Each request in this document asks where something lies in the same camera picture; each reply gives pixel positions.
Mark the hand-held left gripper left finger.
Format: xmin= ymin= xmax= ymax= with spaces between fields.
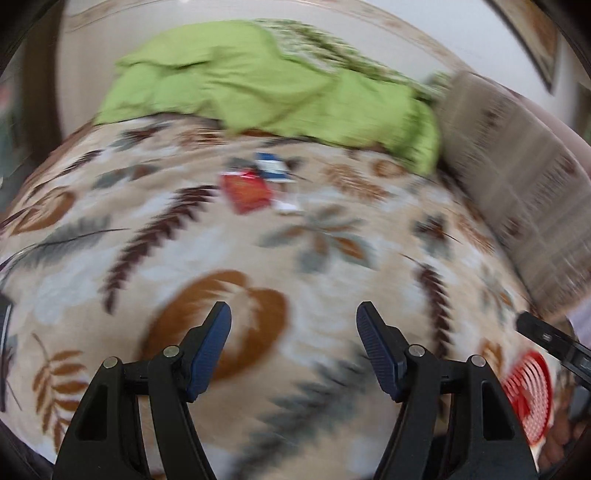
xmin=52 ymin=301 xmax=232 ymax=480

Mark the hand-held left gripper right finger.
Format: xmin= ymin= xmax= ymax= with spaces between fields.
xmin=355 ymin=301 xmax=539 ymax=480

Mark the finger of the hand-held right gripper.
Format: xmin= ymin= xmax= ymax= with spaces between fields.
xmin=515 ymin=311 xmax=591 ymax=374

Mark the red fly swatter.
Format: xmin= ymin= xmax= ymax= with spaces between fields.
xmin=502 ymin=350 xmax=552 ymax=446

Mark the leaf print blanket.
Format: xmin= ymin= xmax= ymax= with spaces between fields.
xmin=0 ymin=113 xmax=573 ymax=480

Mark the red packet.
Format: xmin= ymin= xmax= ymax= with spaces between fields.
xmin=219 ymin=170 xmax=272 ymax=215

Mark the striped beige pillow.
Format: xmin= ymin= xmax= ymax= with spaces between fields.
xmin=434 ymin=71 xmax=591 ymax=319

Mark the blue and white box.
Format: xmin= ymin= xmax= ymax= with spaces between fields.
xmin=254 ymin=152 xmax=296 ymax=183

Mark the green quilt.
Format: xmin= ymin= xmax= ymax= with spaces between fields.
xmin=95 ymin=18 xmax=441 ymax=176

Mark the wooden door with glass pane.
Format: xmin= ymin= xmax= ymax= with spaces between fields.
xmin=0 ymin=0 xmax=65 ymax=195

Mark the framed wall picture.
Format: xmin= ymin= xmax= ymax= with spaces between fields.
xmin=489 ymin=0 xmax=561 ymax=95

